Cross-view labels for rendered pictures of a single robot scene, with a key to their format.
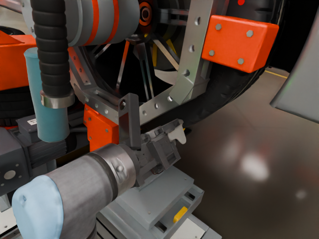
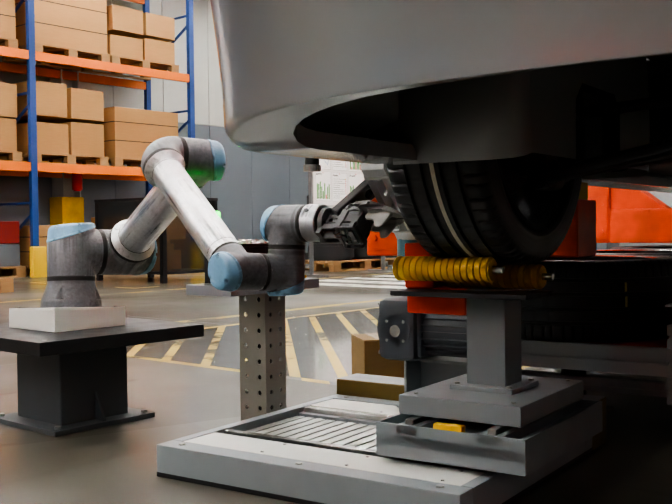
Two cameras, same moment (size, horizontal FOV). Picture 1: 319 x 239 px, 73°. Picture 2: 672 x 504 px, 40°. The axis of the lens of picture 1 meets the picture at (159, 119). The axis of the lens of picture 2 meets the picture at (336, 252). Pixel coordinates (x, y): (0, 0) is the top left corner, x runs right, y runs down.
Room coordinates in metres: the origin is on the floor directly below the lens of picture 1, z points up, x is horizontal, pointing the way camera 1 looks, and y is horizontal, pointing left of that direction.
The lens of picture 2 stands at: (0.28, -2.15, 0.61)
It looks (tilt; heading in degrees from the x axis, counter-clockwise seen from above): 2 degrees down; 89
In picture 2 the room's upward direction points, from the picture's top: 1 degrees counter-clockwise
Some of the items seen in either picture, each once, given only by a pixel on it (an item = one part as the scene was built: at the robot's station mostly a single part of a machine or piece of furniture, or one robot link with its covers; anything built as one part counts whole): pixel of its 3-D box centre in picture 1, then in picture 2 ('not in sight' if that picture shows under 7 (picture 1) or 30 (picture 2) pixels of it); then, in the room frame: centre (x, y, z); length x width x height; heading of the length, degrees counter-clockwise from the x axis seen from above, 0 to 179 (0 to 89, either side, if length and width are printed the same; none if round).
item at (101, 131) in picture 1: (117, 133); (444, 277); (0.59, 0.13, 0.48); 0.16 x 0.12 x 0.17; 145
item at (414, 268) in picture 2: not in sight; (444, 269); (0.57, 0.00, 0.51); 0.29 x 0.06 x 0.06; 145
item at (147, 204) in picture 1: (140, 154); (494, 346); (0.70, 0.05, 0.32); 0.40 x 0.30 x 0.28; 55
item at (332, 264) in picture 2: not in sight; (347, 231); (0.71, 11.30, 0.55); 1.40 x 0.80 x 1.09; 45
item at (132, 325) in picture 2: not in sight; (72, 372); (-0.52, 0.86, 0.15); 0.60 x 0.60 x 0.30; 48
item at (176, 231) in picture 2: not in sight; (156, 239); (-1.64, 8.97, 0.49); 1.27 x 0.88 x 0.97; 138
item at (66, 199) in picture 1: (66, 198); (288, 224); (0.21, 0.12, 0.62); 0.12 x 0.09 x 0.10; 145
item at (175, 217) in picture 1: (136, 186); (494, 426); (0.70, 0.05, 0.13); 0.50 x 0.36 x 0.10; 55
